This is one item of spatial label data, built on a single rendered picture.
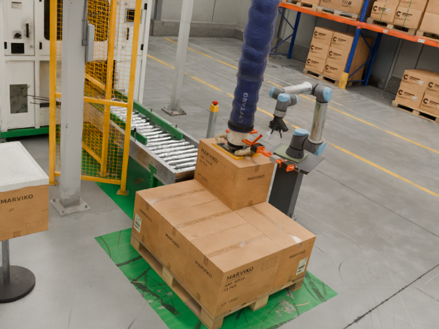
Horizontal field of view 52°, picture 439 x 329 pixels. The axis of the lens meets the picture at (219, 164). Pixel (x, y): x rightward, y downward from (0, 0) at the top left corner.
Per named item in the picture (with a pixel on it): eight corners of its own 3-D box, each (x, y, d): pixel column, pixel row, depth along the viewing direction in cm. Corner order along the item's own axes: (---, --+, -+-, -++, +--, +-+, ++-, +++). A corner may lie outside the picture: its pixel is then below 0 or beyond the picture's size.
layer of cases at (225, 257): (131, 230, 401) (135, 191, 384) (217, 207, 463) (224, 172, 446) (213, 316, 321) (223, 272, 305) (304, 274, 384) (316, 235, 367)
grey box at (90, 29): (78, 55, 397) (80, 20, 385) (84, 55, 401) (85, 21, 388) (88, 61, 384) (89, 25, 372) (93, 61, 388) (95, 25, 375)
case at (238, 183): (193, 178, 424) (199, 139, 407) (227, 172, 447) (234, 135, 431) (231, 209, 382) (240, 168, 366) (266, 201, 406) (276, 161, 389)
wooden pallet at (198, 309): (130, 243, 407) (131, 230, 401) (215, 219, 469) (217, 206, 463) (211, 332, 327) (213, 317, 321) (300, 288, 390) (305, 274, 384)
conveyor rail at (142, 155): (72, 108, 576) (72, 94, 568) (76, 108, 579) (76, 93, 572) (171, 190, 423) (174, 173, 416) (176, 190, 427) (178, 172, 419)
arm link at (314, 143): (310, 144, 455) (321, 80, 405) (325, 152, 446) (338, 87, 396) (302, 152, 446) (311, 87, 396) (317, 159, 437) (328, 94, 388)
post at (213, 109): (197, 185, 531) (210, 104, 489) (202, 183, 535) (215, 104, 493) (200, 187, 526) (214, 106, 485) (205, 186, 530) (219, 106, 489)
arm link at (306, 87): (309, 78, 412) (270, 85, 361) (321, 83, 406) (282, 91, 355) (306, 90, 417) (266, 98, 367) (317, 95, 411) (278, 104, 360)
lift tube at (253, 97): (222, 125, 390) (244, -1, 347) (241, 122, 404) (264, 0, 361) (238, 134, 376) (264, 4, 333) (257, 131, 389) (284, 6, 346)
